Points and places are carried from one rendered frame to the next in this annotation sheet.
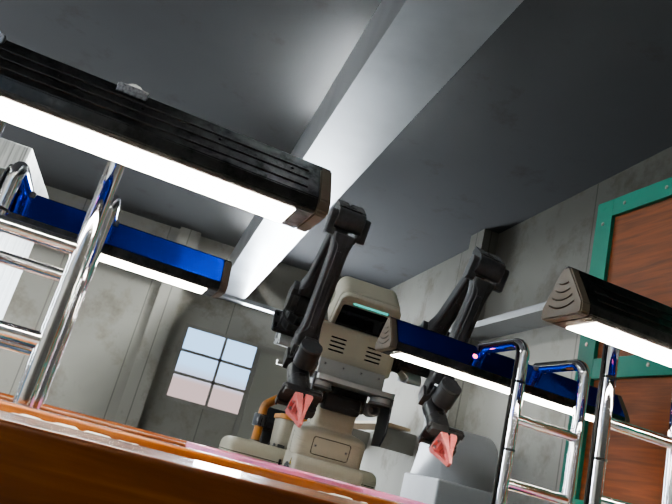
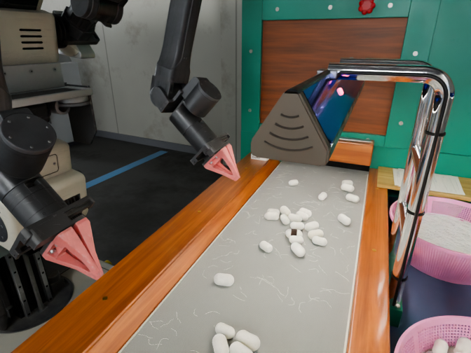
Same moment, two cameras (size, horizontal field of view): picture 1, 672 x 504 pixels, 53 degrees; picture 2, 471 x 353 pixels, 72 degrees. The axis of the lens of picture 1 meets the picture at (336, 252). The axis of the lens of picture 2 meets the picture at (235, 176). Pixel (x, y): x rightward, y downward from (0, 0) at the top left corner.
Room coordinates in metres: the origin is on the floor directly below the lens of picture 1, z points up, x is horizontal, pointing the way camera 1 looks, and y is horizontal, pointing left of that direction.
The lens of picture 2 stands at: (1.21, 0.12, 1.16)
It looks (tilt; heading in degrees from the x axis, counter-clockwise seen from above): 23 degrees down; 310
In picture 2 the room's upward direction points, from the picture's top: straight up
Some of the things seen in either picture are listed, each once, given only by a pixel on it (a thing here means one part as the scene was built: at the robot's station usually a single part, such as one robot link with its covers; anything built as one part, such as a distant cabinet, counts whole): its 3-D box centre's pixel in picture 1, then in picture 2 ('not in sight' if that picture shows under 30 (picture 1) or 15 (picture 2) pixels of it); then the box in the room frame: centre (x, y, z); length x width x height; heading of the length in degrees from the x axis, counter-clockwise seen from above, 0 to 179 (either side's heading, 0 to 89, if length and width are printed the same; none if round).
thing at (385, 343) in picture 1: (508, 374); (333, 87); (1.46, -0.44, 1.08); 0.62 x 0.08 x 0.07; 107
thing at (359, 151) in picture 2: not in sight; (324, 146); (1.64, -0.84, 0.83); 0.30 x 0.06 x 0.07; 17
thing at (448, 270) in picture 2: not in sight; (448, 239); (1.24, -0.68, 0.72); 0.27 x 0.27 x 0.10
